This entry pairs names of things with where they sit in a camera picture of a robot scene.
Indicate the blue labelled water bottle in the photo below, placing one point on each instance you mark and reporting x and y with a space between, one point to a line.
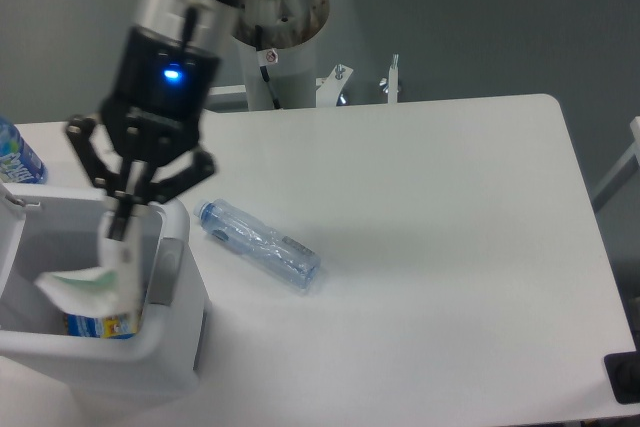
19 162

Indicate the blue yellow snack wrapper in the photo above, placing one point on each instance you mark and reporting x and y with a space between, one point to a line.
112 327

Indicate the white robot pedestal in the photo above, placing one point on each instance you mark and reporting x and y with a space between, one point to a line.
276 41

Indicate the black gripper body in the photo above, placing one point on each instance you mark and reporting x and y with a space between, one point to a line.
153 111

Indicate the white frame at right edge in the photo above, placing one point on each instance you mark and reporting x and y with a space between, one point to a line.
620 173

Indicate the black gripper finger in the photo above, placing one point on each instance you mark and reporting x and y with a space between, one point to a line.
79 131
147 191

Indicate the white trash can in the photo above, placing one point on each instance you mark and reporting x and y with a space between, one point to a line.
46 228

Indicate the clear blue plastic bottle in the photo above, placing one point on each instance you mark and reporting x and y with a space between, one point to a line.
262 245

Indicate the black device at table edge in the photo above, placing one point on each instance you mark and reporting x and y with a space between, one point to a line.
623 372

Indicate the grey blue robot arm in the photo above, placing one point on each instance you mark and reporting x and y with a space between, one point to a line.
201 24

